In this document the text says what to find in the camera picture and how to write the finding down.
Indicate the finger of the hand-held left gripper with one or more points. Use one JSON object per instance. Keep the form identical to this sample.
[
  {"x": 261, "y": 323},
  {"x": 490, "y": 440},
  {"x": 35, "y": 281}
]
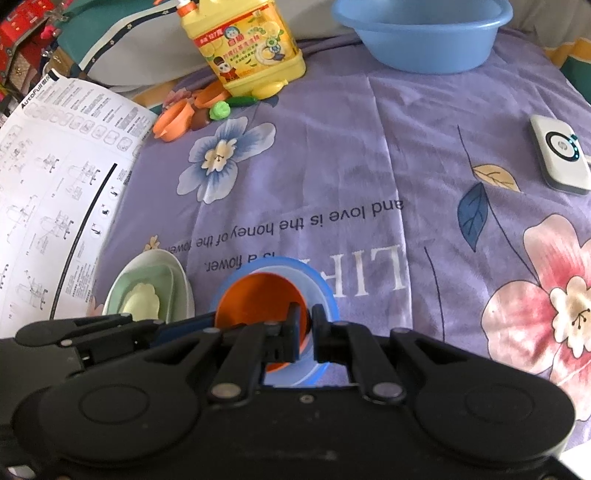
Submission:
[
  {"x": 180, "y": 330},
  {"x": 69, "y": 330}
]

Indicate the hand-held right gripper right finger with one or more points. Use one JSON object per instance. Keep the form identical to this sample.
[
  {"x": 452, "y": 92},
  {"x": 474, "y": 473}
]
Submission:
[{"x": 323, "y": 339}]

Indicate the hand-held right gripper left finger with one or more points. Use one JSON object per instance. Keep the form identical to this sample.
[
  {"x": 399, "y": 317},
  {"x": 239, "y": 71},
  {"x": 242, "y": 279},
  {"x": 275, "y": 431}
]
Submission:
[{"x": 291, "y": 339}]

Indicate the yellow flower-shaped plate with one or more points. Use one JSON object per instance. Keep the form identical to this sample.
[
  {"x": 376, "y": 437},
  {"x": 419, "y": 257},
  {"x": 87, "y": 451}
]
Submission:
[{"x": 141, "y": 300}]

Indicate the small orange bowl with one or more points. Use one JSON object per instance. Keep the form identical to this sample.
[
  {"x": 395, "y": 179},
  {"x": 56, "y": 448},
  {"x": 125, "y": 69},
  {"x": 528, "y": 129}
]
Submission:
[{"x": 258, "y": 300}]

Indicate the small blue bowl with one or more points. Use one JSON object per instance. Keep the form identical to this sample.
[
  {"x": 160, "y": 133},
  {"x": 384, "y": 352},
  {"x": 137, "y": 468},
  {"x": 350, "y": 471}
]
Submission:
[{"x": 318, "y": 281}]

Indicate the green square plate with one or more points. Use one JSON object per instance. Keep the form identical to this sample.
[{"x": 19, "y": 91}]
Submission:
[{"x": 138, "y": 274}]

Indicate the white instruction sheet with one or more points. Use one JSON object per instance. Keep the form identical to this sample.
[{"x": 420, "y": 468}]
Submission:
[{"x": 55, "y": 184}]

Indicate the purple floral bed sheet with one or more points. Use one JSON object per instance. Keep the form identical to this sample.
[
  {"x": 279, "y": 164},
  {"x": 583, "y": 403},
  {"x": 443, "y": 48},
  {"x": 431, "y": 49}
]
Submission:
[{"x": 346, "y": 152}]

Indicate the wide orange bowl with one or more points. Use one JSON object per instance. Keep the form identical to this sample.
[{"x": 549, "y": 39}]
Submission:
[{"x": 173, "y": 122}]

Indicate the brown toy chestnut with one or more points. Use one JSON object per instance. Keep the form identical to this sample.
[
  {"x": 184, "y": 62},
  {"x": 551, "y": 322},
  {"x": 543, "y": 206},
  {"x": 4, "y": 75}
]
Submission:
[{"x": 201, "y": 120}]

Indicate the green toy cabbage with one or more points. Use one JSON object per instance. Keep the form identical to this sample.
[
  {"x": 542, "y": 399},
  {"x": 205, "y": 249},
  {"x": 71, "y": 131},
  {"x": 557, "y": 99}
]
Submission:
[{"x": 220, "y": 110}]

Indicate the cardboard box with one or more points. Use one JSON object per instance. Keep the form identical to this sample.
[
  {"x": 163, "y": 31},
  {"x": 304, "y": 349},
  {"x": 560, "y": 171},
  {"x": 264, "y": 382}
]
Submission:
[{"x": 64, "y": 60}]

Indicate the white and teal blanket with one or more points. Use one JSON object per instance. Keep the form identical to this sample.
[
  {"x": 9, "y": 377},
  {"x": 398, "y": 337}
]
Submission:
[{"x": 138, "y": 50}]

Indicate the white electronic device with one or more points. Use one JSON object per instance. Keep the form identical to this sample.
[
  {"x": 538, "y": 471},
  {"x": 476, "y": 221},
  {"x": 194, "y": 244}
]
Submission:
[{"x": 549, "y": 161}]

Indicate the yellow detergent bottle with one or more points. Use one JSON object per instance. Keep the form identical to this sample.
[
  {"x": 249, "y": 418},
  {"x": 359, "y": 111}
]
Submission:
[{"x": 249, "y": 50}]

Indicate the blue plastic basin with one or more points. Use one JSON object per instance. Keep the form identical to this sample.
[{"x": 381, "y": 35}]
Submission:
[{"x": 415, "y": 50}]

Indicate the red printed box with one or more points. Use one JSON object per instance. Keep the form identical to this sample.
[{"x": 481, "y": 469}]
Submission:
[{"x": 23, "y": 27}]

